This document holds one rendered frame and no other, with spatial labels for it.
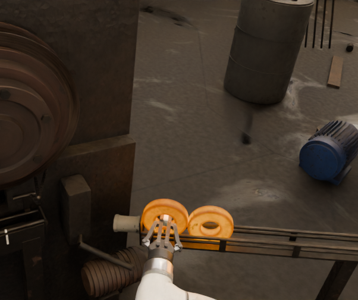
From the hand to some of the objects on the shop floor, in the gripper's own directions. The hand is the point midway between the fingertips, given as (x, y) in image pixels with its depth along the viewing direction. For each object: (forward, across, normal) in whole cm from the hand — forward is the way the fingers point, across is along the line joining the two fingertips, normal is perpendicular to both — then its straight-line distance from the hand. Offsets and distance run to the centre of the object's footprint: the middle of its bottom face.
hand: (166, 215), depth 143 cm
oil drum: (+255, +66, -88) cm, 277 cm away
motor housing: (-8, -15, -74) cm, 76 cm away
